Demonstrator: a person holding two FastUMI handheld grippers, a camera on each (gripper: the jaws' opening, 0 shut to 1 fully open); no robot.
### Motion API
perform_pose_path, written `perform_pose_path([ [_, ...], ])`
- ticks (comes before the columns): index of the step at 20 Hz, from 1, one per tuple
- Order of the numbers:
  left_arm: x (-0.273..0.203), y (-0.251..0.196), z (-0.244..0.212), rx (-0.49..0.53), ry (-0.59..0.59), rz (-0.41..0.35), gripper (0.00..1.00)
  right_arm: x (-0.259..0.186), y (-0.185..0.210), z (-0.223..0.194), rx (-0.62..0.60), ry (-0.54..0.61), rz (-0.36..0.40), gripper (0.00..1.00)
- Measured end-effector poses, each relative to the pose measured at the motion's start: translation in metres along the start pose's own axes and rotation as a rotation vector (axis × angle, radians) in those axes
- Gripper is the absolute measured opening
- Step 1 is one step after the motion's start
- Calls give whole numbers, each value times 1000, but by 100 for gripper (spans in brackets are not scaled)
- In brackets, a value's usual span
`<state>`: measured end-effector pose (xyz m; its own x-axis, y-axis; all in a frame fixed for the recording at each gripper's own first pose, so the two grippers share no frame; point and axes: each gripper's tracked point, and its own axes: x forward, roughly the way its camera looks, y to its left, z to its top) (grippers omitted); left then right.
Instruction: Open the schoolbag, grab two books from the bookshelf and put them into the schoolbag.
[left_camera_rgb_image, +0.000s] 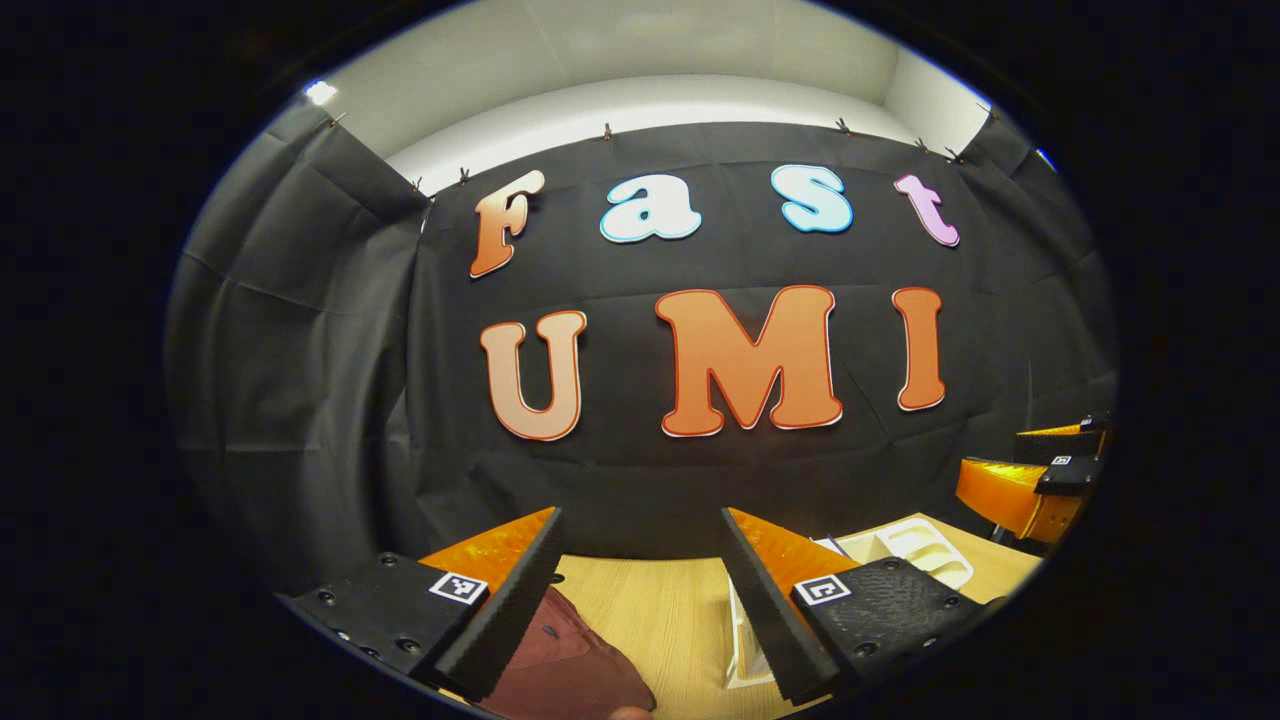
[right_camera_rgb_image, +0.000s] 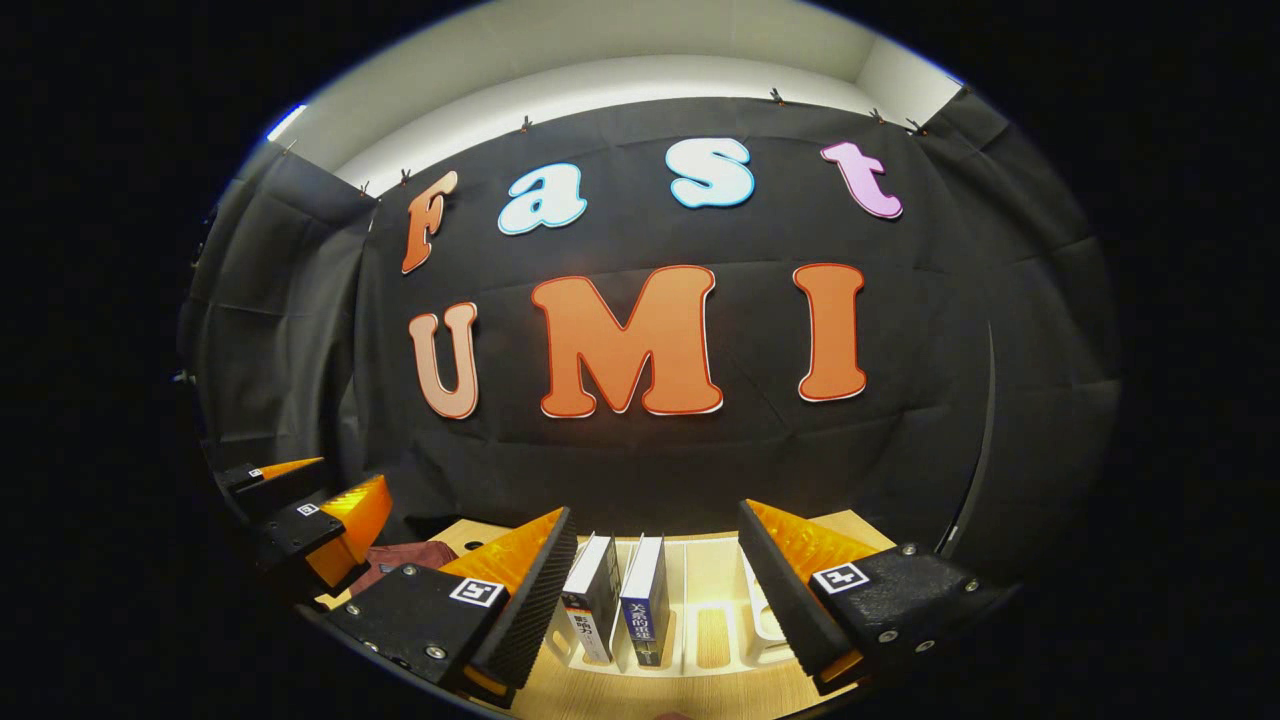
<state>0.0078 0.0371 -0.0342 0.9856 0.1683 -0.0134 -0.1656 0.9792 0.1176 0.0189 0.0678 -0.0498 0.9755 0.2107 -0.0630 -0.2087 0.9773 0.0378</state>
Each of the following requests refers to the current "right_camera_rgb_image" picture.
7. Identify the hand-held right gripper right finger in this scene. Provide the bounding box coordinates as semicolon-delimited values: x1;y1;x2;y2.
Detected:
738;498;1006;696

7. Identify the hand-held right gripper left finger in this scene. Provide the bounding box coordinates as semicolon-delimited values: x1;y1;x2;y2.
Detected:
325;505;581;711

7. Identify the black and white book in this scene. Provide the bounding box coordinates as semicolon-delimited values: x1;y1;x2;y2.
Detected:
560;533;623;664

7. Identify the white plastic bookshelf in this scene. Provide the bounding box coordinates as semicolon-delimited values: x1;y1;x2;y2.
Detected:
540;535;801;679

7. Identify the maroon schoolbag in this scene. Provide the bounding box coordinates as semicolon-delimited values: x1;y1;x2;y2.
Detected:
350;540;459;599

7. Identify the blue cover book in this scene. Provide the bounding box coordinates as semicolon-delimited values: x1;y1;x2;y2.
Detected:
620;535;670;669

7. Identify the row of small cloth clips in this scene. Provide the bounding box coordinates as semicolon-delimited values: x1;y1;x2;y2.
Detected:
355;85;973;196

